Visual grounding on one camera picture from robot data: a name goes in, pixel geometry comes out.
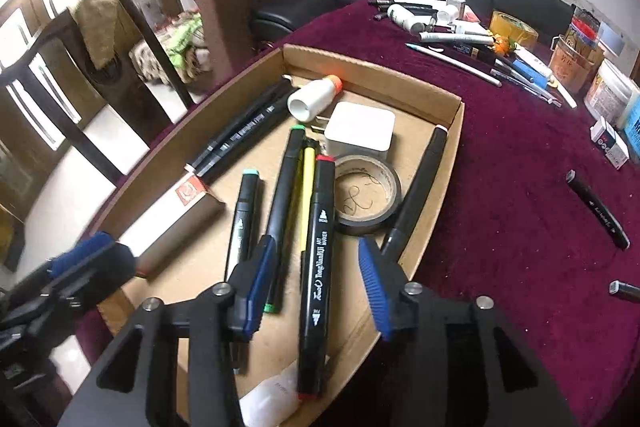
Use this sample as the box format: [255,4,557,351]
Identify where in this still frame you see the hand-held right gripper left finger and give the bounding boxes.
[57,234,278,427]

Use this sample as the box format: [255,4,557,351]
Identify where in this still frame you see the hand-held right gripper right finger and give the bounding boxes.
[357,234,581,427]

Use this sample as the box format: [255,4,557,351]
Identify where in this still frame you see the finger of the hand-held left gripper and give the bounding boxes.
[0,292,83,348]
[10,231,137,303]

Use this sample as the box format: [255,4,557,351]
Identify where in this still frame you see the red-capped black marker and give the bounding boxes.
[296,155,336,400]

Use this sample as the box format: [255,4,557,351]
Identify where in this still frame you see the shallow cardboard box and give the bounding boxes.
[95,44,466,427]

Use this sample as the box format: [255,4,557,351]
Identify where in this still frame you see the black tape roll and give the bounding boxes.
[332,154,402,236]

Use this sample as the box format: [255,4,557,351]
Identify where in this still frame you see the blue-capped black marker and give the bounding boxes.
[225,168,263,278]

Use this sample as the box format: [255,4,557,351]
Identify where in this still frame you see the yellow highlighter pen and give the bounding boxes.
[299,146,318,258]

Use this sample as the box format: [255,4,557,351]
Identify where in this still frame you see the green-capped black marker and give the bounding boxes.
[260,124,307,314]

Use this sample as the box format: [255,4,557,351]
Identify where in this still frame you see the small red label carton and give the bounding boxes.
[135,172,226,280]

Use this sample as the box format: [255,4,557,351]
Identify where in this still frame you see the white-capped black marker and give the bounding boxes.
[380,125,449,258]

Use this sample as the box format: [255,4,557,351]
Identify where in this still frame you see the black marker with white print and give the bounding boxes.
[195,89,297,184]

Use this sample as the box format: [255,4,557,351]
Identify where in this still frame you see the white power adapter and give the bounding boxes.
[312,102,396,162]

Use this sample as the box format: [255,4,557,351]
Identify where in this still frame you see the dark wooden chair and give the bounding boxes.
[0,0,193,188]

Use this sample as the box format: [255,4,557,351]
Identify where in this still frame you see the white orange-capped glue bottle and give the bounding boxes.
[287,75,343,118]

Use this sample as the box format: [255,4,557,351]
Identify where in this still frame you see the tan furry cloth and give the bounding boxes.
[67,0,126,70]

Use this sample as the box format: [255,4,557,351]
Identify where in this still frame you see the pile of pens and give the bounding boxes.
[367,0,578,108]

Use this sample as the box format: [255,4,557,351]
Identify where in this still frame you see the white squat bottle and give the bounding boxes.
[387,3,426,32]

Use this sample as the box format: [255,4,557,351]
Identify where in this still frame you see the blue white small box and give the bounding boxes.
[590,117,630,170]

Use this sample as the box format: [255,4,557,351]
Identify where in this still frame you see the yellow tape roll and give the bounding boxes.
[489,10,538,50]

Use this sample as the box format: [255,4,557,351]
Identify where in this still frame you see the copper-coloured clear jar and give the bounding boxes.
[549,34,601,95]

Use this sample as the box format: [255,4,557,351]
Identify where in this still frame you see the white printed tub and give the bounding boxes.
[584,58,638,120]

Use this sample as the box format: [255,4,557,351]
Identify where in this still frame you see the blue plastic container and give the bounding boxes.
[617,94,640,132]

